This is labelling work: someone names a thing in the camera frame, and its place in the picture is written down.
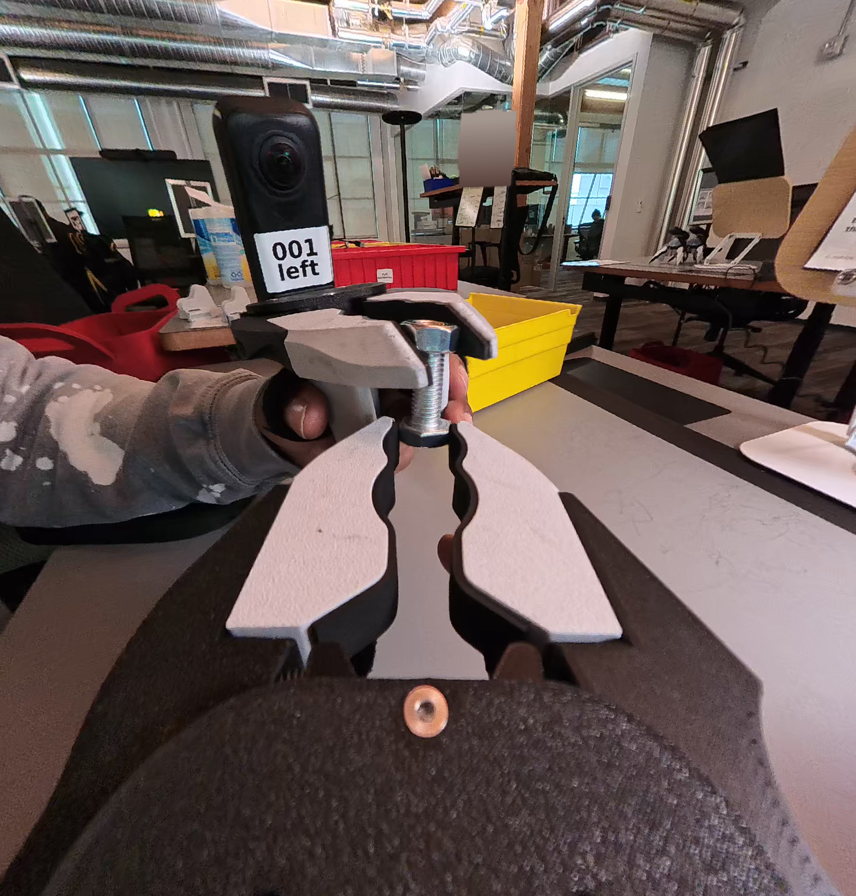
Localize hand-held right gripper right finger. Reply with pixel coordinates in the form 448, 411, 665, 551
449, 420, 625, 646

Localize white printed gripper parts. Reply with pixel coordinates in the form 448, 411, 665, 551
175, 283, 251, 327

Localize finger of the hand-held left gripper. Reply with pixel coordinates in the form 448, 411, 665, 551
361, 290, 499, 361
284, 310, 436, 392

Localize person's left forearm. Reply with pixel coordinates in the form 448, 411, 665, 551
0, 329, 299, 529

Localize red plastic bin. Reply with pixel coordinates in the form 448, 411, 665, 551
330, 241, 468, 292

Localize spare grippers on stand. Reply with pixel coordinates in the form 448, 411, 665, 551
651, 224, 709, 266

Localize black desk monitor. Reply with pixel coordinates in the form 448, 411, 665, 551
698, 108, 786, 185

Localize yellow plastic bin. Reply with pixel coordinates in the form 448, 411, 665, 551
465, 292, 583, 413

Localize wooden column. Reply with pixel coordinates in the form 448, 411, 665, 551
511, 0, 545, 190

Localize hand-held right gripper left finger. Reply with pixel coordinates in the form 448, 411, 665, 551
225, 416, 401, 667

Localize black wall screen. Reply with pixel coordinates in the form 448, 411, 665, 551
69, 150, 219, 239

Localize white wipes canister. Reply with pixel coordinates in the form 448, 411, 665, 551
189, 202, 254, 288

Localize silver air duct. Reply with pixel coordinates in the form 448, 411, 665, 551
0, 17, 429, 96

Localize red plastic basket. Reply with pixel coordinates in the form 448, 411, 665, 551
0, 283, 212, 383

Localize red tool bag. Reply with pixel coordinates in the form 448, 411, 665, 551
630, 341, 723, 386

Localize small wooden board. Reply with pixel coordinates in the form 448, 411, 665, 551
158, 318, 237, 351

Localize wooden desk with black frame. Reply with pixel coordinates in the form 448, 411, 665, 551
560, 258, 842, 411

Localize black office chair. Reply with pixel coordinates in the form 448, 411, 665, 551
686, 293, 807, 379

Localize black floor lamp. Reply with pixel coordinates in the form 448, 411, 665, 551
382, 109, 424, 243

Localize printed instruction sheet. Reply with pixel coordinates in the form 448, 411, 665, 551
803, 157, 856, 274

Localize person's left hand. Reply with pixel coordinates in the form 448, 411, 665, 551
256, 353, 475, 471

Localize large silver bolt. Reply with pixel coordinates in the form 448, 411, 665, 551
400, 319, 461, 434

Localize small wooden document stand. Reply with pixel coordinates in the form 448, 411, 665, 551
703, 175, 793, 266

